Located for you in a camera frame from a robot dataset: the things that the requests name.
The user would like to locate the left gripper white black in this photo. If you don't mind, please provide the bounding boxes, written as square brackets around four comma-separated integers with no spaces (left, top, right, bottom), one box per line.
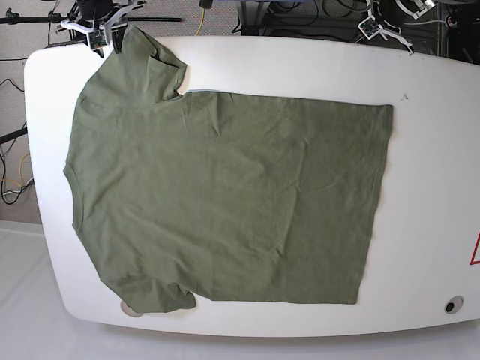
[365,0,414,53]

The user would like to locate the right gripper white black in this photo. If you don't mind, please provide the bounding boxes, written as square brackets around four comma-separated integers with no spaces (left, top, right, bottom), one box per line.
[58,1,146,58]

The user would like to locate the olive green T-shirt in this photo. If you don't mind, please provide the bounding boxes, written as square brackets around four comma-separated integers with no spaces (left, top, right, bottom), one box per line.
[64,28,394,313]

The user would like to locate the black tripod bar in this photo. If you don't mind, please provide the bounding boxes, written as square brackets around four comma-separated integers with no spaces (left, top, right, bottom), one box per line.
[0,10,183,26]

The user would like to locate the black stand leg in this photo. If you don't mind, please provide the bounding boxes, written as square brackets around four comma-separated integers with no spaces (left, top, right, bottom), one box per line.
[0,126,28,145]

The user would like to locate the red triangle sticker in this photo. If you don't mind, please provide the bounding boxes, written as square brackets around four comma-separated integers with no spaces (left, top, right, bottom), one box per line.
[469,235,480,265]

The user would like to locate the left table grommet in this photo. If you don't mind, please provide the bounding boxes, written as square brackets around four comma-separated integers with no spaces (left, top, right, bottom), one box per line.
[120,300,144,318]

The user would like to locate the table grommet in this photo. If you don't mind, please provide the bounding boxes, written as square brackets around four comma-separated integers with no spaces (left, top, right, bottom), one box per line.
[120,300,144,318]
[444,295,464,314]

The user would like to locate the right table grommet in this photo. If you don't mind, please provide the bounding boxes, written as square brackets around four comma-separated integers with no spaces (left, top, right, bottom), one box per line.
[444,295,464,314]

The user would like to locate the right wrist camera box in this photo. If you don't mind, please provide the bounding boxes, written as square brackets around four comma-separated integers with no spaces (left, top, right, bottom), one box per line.
[88,30,107,50]

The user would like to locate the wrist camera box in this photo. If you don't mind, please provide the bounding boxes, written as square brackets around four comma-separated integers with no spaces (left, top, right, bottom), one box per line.
[358,17,382,40]
[88,30,107,50]

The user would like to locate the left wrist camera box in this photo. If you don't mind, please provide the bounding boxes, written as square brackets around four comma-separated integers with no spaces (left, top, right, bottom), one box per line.
[358,17,382,40]

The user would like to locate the yellow floor cable coil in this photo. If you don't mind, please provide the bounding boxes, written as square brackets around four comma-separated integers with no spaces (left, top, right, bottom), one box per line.
[0,153,35,194]

